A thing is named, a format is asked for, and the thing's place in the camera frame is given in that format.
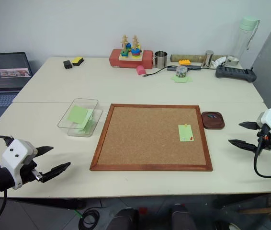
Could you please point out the grey laptop computer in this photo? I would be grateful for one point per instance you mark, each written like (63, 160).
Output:
(3, 76)

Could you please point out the stainless steel mug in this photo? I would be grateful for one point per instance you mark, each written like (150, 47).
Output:
(161, 60)

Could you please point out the yellow and black sponge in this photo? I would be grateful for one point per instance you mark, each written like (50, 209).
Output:
(78, 61)

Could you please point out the wooden colourful stacking toy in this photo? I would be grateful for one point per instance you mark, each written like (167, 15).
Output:
(130, 51)

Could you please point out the light green square sheet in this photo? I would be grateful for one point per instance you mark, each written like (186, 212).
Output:
(76, 114)

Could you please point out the round silver tin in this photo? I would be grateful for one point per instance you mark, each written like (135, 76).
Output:
(232, 61)

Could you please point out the wooden frame piece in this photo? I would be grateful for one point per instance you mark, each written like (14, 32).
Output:
(264, 210)

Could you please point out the green sticky notes in tray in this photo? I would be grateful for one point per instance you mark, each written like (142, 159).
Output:
(97, 122)

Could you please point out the dark brown wooden tray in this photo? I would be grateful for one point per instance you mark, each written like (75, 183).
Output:
(218, 123)

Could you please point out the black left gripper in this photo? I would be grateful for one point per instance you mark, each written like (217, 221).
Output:
(27, 171)

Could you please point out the black USB hub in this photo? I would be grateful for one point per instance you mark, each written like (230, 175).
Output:
(194, 68)

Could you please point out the clear bottle green lid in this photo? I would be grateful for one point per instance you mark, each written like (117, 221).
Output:
(242, 40)

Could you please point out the shiny steel cylinder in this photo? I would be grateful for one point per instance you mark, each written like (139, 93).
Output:
(207, 58)

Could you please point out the small black box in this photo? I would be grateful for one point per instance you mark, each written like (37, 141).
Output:
(67, 64)

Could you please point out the yellow toy brick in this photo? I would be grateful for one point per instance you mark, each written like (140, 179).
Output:
(184, 62)

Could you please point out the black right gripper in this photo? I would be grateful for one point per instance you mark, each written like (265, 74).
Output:
(266, 141)

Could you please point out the clear plastic box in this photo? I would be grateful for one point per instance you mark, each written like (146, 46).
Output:
(64, 119)

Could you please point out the pink rounded block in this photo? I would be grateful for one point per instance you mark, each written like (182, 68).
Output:
(141, 70)

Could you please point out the dark rounded shape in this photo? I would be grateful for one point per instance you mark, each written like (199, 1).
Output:
(183, 216)
(123, 219)

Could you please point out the white crumpled cloth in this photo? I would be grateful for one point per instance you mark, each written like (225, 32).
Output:
(218, 61)

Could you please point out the red rectangular box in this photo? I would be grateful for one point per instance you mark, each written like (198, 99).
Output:
(147, 60)

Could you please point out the black table frame bar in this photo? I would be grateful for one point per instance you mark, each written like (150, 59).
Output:
(54, 203)

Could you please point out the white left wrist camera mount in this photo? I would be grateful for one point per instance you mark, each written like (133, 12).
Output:
(14, 151)

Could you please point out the black handheld controller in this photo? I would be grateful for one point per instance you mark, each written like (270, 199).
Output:
(234, 73)

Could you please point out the wood-framed cork board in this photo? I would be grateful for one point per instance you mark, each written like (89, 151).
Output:
(145, 136)

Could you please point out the brown cardboard tube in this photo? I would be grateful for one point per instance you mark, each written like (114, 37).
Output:
(193, 57)

